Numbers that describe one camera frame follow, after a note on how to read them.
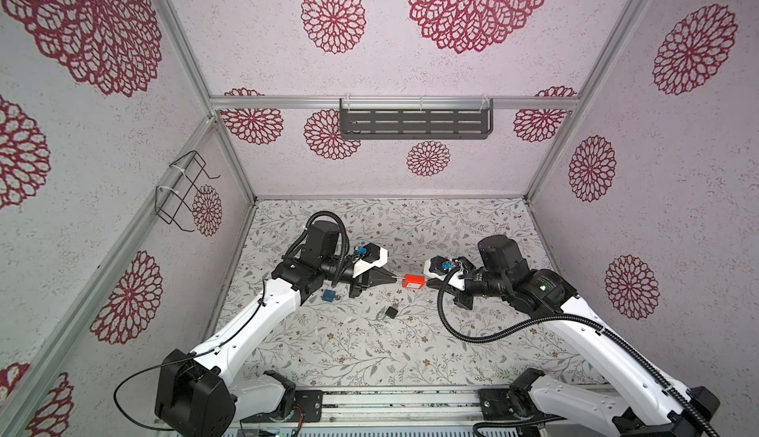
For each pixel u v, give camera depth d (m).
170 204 0.78
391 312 0.90
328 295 0.93
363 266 0.59
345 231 1.11
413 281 0.67
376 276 0.65
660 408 0.38
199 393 0.38
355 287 0.61
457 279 0.59
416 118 0.94
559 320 0.45
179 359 0.40
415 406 0.75
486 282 0.57
